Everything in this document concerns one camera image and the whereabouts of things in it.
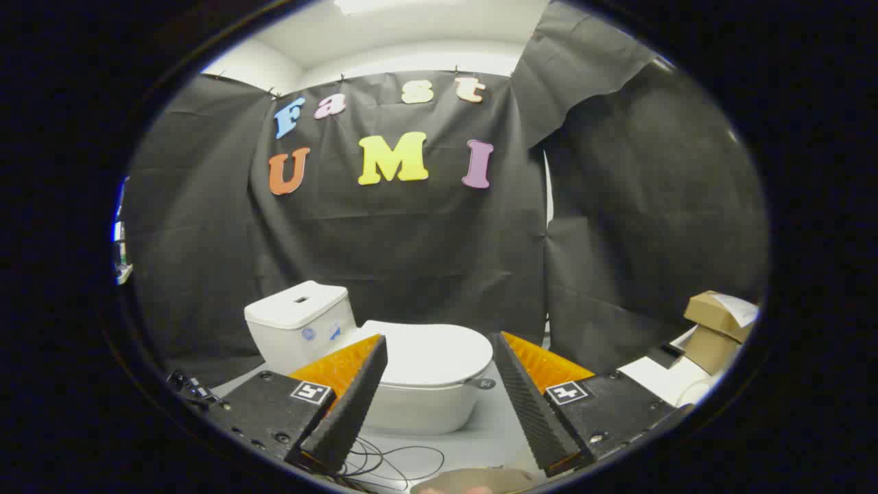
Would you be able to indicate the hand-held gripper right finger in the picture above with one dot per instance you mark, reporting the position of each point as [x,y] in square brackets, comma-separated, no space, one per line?
[531,412]

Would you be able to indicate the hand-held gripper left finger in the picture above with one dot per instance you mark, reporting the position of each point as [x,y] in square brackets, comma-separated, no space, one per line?
[346,418]

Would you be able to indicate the black backdrop cloth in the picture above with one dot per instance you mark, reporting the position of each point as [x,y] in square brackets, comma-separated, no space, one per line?
[411,240]

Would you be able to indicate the white board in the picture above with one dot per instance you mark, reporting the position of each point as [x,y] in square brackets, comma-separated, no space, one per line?
[662,381]

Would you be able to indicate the white cluttered equipment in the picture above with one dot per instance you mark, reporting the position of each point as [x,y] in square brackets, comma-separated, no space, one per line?
[121,254]

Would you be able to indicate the cardboard box with white label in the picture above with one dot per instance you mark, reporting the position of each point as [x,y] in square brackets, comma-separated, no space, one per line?
[713,312]

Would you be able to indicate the black round lid pull tab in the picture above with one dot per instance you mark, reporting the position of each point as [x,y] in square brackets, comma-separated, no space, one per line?
[484,383]

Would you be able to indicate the white toilet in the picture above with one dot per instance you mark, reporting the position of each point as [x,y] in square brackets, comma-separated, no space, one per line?
[295,312]

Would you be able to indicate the white toilet lid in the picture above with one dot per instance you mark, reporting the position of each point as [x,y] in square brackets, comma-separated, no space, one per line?
[432,353]

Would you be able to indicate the plain cardboard box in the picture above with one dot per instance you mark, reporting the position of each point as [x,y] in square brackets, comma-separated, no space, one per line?
[706,350]

